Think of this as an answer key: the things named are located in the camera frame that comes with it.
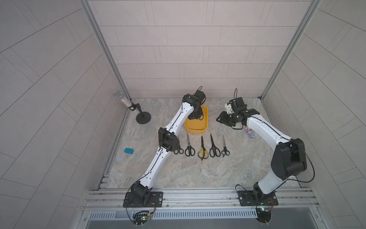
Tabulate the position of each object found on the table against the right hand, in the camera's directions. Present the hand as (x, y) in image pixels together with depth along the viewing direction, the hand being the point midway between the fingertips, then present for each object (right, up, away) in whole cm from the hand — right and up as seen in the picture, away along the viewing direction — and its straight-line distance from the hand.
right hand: (217, 118), depth 87 cm
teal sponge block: (-56, -20, +1) cm, 59 cm away
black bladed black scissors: (-2, -21, +1) cm, 21 cm away
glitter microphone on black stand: (-52, 0, +14) cm, 53 cm away
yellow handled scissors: (-9, -21, -1) cm, 23 cm away
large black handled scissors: (-17, -20, +1) cm, 27 cm away
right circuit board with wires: (+19, -45, -19) cm, 53 cm away
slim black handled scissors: (+5, -21, +1) cm, 21 cm away
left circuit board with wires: (-40, -45, -22) cm, 64 cm away
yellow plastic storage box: (-13, -5, +6) cm, 15 cm away
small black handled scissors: (-24, -20, +1) cm, 31 cm away
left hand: (-10, +1, +10) cm, 14 cm away
